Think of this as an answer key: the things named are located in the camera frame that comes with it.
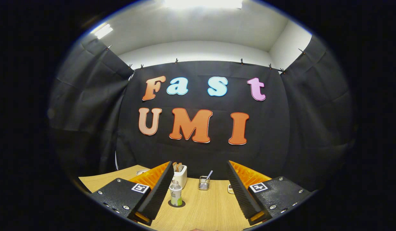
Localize wooden table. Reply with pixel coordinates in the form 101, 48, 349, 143
79, 165, 272, 231

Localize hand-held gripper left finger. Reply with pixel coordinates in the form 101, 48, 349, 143
90, 161, 175, 226

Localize small ceiling light panel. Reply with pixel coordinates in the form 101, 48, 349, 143
94, 24, 114, 39

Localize clear juice bottle white label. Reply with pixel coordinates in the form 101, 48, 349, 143
169, 180, 183, 206

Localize large ceiling light panel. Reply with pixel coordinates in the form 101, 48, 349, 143
164, 0, 243, 9

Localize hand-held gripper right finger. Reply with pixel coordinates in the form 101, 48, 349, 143
226, 160, 314, 226

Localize cream toaster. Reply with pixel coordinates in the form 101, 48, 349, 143
172, 165, 188, 190

